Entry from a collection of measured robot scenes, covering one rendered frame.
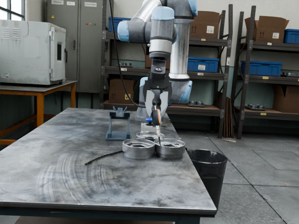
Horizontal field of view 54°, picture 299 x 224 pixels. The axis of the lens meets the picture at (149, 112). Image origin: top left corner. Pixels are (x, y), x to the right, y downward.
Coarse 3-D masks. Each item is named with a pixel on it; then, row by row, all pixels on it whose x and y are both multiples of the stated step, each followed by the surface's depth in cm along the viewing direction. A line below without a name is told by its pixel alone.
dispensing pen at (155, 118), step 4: (156, 104) 98; (156, 108) 98; (152, 112) 96; (156, 112) 95; (152, 116) 98; (156, 116) 95; (152, 120) 99; (156, 120) 95; (156, 124) 95; (156, 128) 96; (160, 144) 94
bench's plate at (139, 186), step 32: (64, 128) 125; (96, 128) 128; (160, 128) 136; (0, 160) 83; (32, 160) 85; (64, 160) 86; (96, 160) 88; (128, 160) 90; (160, 160) 91; (0, 192) 64; (32, 192) 65; (64, 192) 66; (96, 192) 67; (128, 192) 68; (160, 192) 69; (192, 192) 70
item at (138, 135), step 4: (140, 132) 109; (144, 132) 110; (148, 132) 111; (152, 132) 111; (156, 132) 110; (136, 136) 105; (140, 136) 108; (144, 136) 108; (148, 136) 108; (152, 136) 109; (156, 136) 110; (160, 136) 109; (164, 136) 105; (152, 140) 101
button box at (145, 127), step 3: (141, 123) 123; (144, 123) 124; (147, 123) 124; (141, 126) 118; (144, 126) 118; (147, 126) 118; (150, 126) 118; (141, 129) 118; (144, 129) 118; (147, 129) 118; (150, 129) 118; (153, 129) 118
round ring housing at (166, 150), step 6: (156, 144) 95; (162, 144) 99; (168, 144) 100; (174, 144) 100; (180, 144) 100; (156, 150) 95; (162, 150) 93; (168, 150) 92; (174, 150) 93; (180, 150) 94; (162, 156) 94; (168, 156) 93; (174, 156) 94; (180, 156) 95
